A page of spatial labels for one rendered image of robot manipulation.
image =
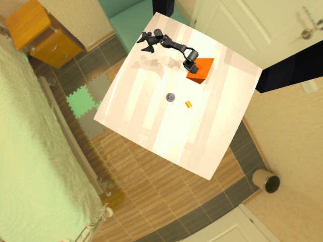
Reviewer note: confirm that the orange knob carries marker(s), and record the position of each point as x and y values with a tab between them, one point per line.
188	104

